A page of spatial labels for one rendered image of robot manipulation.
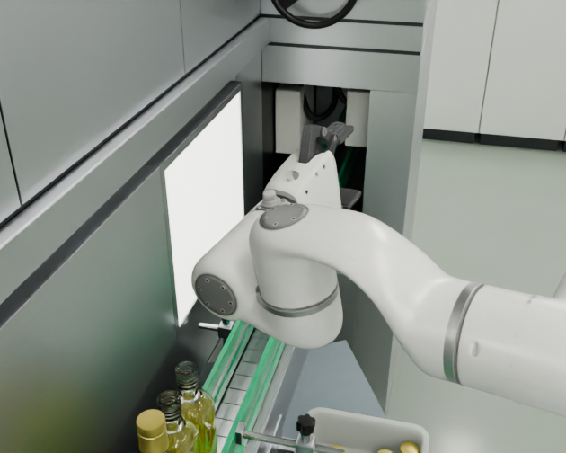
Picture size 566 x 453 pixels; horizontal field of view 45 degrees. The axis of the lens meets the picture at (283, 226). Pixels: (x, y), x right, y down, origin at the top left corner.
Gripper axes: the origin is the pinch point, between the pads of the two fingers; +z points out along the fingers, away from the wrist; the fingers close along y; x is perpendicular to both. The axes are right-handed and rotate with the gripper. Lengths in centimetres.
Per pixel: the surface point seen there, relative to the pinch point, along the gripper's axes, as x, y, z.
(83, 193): -26.1, -2.7, -19.8
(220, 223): -43, 30, 22
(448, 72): -102, 118, 329
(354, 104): -38, 28, 78
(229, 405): -26, 49, -5
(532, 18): -57, 89, 345
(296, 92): -54, 25, 76
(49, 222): -23.8, -3.4, -27.1
